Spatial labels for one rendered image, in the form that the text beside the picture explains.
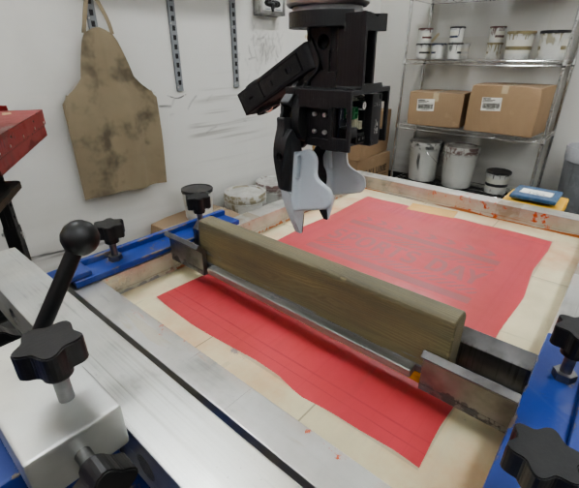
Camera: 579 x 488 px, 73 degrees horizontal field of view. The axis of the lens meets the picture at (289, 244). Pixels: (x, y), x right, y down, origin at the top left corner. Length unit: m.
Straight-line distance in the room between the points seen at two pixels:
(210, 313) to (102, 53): 2.04
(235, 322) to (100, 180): 1.99
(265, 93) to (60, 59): 2.04
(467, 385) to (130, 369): 0.30
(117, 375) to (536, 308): 0.55
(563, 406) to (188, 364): 0.35
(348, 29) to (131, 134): 2.19
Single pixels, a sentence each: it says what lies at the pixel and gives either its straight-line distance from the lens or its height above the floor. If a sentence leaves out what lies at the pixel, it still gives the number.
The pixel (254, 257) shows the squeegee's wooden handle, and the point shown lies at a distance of 0.52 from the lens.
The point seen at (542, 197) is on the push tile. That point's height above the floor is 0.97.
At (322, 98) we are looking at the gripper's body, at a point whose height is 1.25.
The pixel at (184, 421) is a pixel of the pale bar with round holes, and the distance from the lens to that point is 0.32.
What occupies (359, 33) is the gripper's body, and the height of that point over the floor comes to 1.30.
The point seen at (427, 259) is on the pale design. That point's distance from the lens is 0.73.
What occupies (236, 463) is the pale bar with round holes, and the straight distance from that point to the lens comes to 0.29.
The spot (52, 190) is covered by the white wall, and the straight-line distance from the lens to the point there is 2.46.
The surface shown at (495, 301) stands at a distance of 0.65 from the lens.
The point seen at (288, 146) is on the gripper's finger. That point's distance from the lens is 0.39.
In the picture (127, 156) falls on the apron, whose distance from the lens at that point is 2.53.
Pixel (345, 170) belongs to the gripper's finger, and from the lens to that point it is 0.45.
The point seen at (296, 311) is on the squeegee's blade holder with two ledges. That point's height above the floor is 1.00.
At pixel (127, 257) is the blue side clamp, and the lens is 0.65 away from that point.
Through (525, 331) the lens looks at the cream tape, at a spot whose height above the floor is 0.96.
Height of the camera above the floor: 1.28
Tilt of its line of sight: 26 degrees down
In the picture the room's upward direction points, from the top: straight up
